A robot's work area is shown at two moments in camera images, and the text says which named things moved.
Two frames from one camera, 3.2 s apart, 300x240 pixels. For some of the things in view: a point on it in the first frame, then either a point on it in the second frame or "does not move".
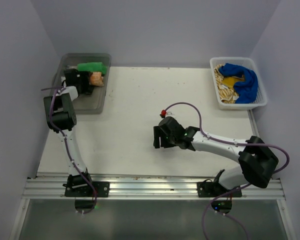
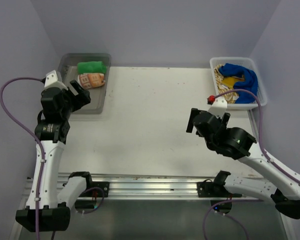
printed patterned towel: (96, 79) does not move
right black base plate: (214, 189) does not move
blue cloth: (246, 91) does not move
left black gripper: (84, 76) to (81, 99)
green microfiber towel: (96, 67) does not move
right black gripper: (156, 143) to (190, 126)
